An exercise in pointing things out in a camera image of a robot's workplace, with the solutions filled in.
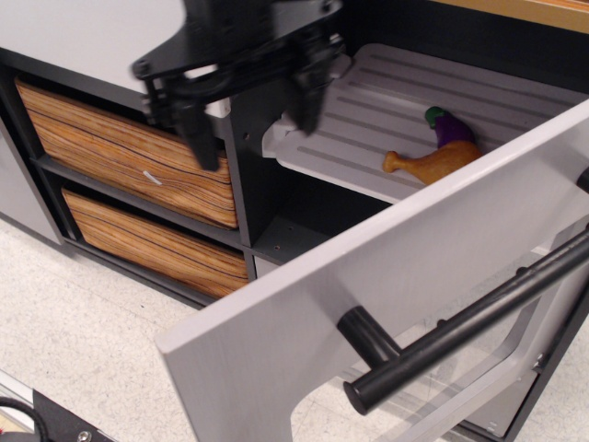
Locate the lower wood-pattern storage bin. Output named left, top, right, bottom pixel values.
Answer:
left=62, top=188, right=248, bottom=298

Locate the grey lower oven drawer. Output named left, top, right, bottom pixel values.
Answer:
left=462, top=371, right=537, bottom=437

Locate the dark grey toy kitchen cabinet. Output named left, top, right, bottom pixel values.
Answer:
left=0, top=0, right=589, bottom=441

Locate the grey oven rack shelf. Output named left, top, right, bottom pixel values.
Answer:
left=262, top=43, right=588, bottom=204

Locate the purple toy eggplant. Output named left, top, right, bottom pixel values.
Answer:
left=424, top=106, right=476, bottom=148

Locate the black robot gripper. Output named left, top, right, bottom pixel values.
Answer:
left=132, top=1, right=342, bottom=171

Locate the wood-pattern storage bin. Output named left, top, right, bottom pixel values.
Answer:
left=62, top=188, right=248, bottom=298
left=15, top=78, right=238, bottom=229

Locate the upper wood-pattern storage bin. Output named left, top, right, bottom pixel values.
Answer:
left=15, top=78, right=238, bottom=229

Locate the black braided cable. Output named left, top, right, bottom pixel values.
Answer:
left=0, top=395, right=47, bottom=442

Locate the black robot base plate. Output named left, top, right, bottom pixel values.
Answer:
left=32, top=390, right=113, bottom=442

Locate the toy chicken drumstick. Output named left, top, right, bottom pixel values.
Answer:
left=382, top=141, right=482, bottom=185

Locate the grey toy oven door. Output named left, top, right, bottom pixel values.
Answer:
left=156, top=103, right=588, bottom=441

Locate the black oven door handle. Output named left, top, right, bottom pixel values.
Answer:
left=334, top=162, right=588, bottom=413

